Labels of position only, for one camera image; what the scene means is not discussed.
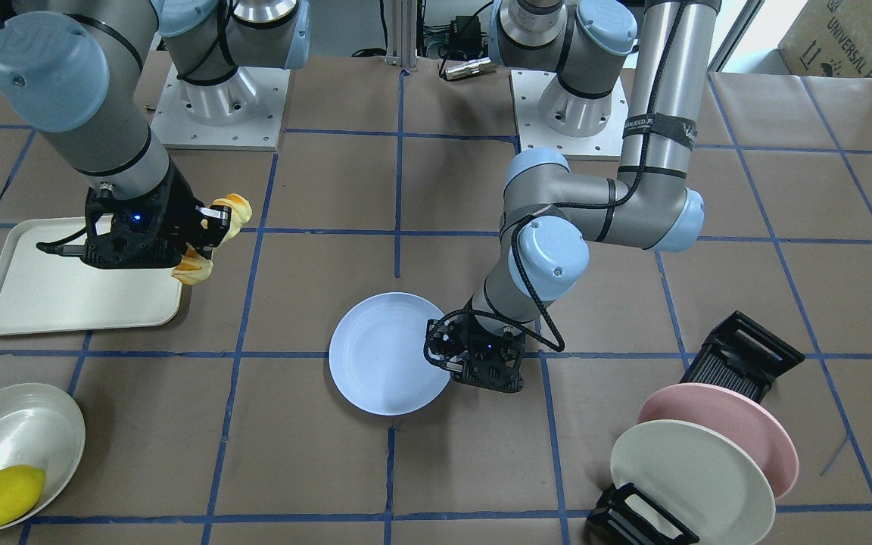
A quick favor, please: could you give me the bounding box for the light blue plate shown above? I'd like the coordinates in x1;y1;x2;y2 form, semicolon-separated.
329;292;450;416

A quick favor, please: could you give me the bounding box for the aluminium frame post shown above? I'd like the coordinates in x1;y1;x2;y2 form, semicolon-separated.
383;1;419;72

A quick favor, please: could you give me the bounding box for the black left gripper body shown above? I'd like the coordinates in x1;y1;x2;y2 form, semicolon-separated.
423;310;526;394

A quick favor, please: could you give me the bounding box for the white shallow bowl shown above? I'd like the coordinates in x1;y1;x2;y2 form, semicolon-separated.
0;383;86;530

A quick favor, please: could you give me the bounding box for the black dish rack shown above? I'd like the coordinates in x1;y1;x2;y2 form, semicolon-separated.
586;311;804;544

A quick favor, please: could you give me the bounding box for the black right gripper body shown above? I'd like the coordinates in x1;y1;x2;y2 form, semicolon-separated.
80;163;207;269

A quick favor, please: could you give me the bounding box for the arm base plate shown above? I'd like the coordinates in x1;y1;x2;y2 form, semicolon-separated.
150;67;292;151
511;70;628;161

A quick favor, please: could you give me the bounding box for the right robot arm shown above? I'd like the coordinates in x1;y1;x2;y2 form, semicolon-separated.
0;1;310;284

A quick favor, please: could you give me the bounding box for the black power adapter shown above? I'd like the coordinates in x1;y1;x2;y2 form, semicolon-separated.
449;15;482;51

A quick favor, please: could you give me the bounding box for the cream white plate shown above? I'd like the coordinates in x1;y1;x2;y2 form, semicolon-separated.
610;419;776;544

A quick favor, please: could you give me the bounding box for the cream rectangular tray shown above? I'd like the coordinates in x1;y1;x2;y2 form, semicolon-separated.
0;217;182;335

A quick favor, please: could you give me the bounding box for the cardboard box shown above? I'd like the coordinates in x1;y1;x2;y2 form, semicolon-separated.
778;1;872;77

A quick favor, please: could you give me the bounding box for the silver metal cylinder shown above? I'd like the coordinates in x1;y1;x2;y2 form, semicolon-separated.
441;58;497;82

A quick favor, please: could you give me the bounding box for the yellow lemon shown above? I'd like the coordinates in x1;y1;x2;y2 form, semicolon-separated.
0;465;46;527

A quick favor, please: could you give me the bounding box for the pink plate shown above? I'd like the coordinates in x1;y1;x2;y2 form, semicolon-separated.
639;382;799;499

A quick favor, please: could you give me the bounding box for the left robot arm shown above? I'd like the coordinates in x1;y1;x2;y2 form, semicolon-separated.
422;1;722;393

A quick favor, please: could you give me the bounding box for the spiral bread roll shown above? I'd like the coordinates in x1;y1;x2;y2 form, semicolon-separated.
170;193;253;285

